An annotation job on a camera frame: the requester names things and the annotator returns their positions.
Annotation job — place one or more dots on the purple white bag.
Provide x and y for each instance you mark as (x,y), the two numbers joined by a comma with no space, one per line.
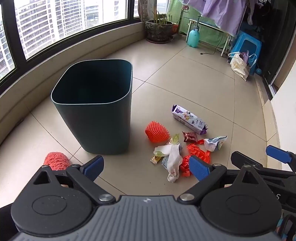
(245,56)

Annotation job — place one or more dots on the green white wrapper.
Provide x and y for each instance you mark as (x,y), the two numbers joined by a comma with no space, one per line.
(161,150)

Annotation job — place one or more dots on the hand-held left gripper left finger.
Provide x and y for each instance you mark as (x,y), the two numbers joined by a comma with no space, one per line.
(94,167)

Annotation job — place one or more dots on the teal spray bottle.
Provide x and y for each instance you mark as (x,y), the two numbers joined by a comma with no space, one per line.
(193,37)

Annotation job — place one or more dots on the white metal rack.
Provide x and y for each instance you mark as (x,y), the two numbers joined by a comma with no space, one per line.
(225,46)

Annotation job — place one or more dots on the potted plant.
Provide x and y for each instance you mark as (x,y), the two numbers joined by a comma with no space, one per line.
(158,30)

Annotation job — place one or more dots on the red snack wrapper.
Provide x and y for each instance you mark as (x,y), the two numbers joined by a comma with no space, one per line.
(189,136)

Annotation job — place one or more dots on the white plastic bag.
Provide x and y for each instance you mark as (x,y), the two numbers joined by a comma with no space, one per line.
(173,162)

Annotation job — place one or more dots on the orange plastic bag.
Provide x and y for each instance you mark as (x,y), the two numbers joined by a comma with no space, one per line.
(196,150)

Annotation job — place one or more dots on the white tote bag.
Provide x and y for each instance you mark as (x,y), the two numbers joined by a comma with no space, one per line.
(238,67)

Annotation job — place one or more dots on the small red pot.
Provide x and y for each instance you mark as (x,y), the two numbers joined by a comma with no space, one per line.
(175,29)

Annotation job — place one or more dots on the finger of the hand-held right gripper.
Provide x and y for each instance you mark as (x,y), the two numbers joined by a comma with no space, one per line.
(277,153)
(242,158)

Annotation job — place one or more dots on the dark green trash bin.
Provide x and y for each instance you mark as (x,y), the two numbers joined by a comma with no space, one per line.
(104,129)

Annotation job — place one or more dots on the yellow snack bar wrapper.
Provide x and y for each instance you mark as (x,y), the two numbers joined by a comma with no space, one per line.
(155,160)

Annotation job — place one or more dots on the white blue wrapper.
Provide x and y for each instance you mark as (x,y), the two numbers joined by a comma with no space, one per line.
(214,143)

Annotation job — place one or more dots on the black framed window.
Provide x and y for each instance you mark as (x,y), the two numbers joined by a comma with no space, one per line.
(46,23)

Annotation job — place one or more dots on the blue plastic stool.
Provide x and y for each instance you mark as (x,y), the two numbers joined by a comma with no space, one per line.
(241,34)

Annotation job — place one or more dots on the orange foam fruit net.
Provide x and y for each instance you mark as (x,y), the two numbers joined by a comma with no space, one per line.
(157,132)

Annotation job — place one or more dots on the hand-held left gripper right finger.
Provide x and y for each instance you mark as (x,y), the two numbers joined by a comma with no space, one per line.
(200,168)

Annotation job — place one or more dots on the purple white tissue pack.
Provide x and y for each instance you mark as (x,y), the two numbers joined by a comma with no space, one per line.
(188,118)

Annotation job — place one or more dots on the small blue ball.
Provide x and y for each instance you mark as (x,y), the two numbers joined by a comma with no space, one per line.
(259,71)

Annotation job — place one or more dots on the grey blue packet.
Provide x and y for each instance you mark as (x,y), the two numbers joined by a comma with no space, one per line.
(164,162)

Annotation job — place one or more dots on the purple hanging cloth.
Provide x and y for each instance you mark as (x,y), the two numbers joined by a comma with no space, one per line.
(222,14)

